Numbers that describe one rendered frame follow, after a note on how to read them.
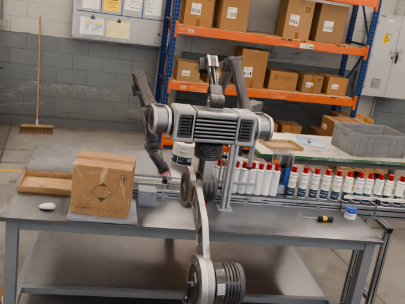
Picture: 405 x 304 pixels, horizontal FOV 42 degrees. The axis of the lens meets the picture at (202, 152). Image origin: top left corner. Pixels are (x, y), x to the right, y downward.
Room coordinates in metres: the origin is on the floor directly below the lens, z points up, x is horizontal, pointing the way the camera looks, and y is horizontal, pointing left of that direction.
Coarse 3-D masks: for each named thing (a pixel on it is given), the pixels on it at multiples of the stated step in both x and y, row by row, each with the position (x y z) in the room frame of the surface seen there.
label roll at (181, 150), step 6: (174, 144) 3.52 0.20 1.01; (180, 144) 3.48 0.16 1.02; (186, 144) 3.50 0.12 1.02; (192, 144) 3.53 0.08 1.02; (174, 150) 3.51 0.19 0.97; (180, 150) 3.47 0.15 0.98; (186, 150) 3.47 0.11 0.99; (192, 150) 3.47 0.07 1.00; (174, 156) 3.50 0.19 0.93; (180, 156) 3.47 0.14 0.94; (186, 156) 3.47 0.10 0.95; (174, 162) 3.50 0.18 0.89; (180, 162) 3.47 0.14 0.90; (186, 162) 3.47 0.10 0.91
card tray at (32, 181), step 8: (24, 176) 2.94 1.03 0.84; (32, 176) 2.98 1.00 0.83; (40, 176) 3.00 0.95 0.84; (48, 176) 3.01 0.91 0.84; (56, 176) 3.02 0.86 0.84; (64, 176) 3.03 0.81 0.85; (24, 184) 2.85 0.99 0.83; (32, 184) 2.86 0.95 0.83; (40, 184) 2.88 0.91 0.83; (48, 184) 2.90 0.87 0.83; (56, 184) 2.92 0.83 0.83; (64, 184) 2.94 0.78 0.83; (32, 192) 2.75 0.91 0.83; (40, 192) 2.76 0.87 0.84; (48, 192) 2.76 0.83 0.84; (56, 192) 2.77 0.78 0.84; (64, 192) 2.78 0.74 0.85
